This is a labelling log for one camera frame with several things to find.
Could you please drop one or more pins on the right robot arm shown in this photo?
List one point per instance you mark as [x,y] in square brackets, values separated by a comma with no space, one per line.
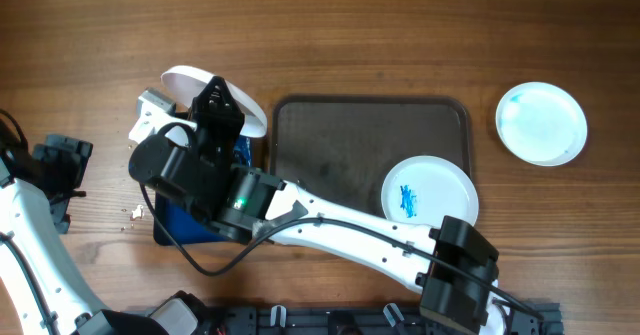
[440,254]

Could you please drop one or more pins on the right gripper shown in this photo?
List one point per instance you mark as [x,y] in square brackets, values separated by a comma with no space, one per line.
[216,120]

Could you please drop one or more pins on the dark brown serving tray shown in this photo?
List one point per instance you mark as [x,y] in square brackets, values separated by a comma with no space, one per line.
[341,148]

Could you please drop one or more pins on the white plate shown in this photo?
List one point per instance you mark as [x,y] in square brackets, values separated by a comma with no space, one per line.
[186,82]
[541,124]
[425,189]

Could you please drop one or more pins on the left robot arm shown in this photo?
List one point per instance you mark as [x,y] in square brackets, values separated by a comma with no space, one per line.
[45,286]

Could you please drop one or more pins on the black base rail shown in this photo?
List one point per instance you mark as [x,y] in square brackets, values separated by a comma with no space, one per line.
[390,319]

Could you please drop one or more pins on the blue water basin tray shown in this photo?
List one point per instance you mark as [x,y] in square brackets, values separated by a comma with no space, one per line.
[184,229]

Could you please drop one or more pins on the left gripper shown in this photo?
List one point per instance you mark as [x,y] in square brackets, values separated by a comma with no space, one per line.
[69,157]

